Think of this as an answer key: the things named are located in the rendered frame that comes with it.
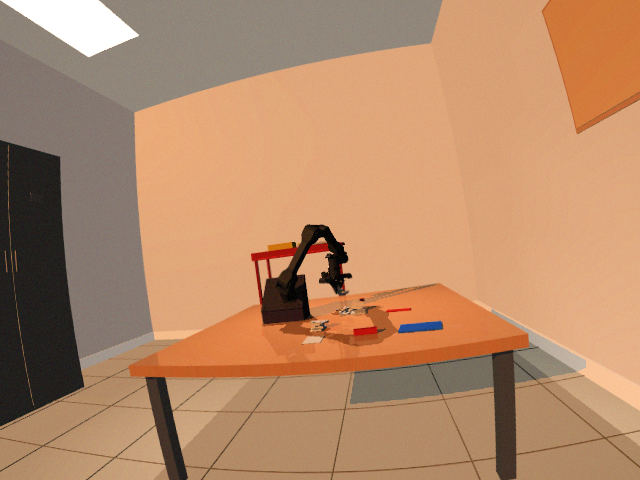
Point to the blue flat rectangular plate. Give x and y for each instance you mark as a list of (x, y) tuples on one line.
[(419, 327)]

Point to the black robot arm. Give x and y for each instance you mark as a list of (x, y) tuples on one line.
[(311, 233)]

